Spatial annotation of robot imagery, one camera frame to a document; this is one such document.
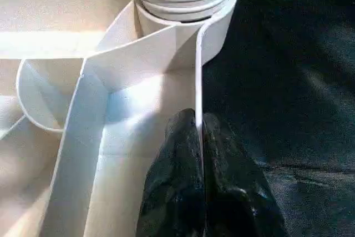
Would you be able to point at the white plastic table top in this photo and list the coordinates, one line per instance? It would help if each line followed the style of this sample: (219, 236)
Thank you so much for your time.
(69, 12)

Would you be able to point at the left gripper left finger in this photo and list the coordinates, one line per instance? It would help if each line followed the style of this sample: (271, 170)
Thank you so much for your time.
(174, 187)

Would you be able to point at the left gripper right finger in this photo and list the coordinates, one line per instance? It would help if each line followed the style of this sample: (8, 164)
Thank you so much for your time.
(235, 192)

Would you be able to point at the black mat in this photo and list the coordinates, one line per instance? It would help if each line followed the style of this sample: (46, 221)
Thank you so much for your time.
(291, 81)

